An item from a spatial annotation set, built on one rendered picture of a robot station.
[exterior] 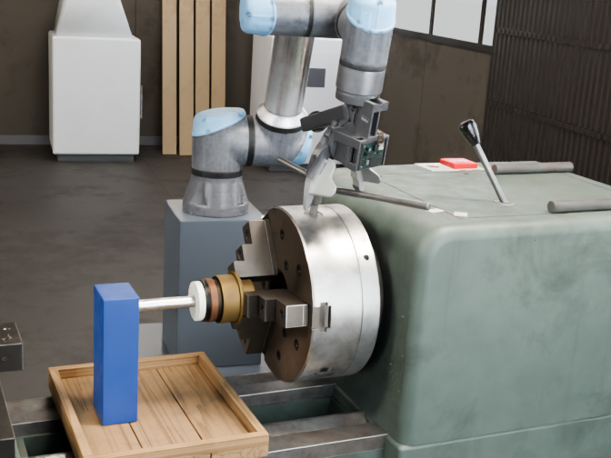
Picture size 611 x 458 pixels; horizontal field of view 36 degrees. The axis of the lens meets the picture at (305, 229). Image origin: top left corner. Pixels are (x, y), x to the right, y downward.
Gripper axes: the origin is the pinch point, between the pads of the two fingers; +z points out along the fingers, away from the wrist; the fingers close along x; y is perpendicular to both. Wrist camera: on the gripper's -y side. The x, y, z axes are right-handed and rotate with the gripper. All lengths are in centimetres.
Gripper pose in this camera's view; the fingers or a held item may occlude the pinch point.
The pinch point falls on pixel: (330, 200)
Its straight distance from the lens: 160.3
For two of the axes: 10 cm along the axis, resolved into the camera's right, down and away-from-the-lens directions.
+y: 6.9, 3.9, -6.1
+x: 7.1, -2.1, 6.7
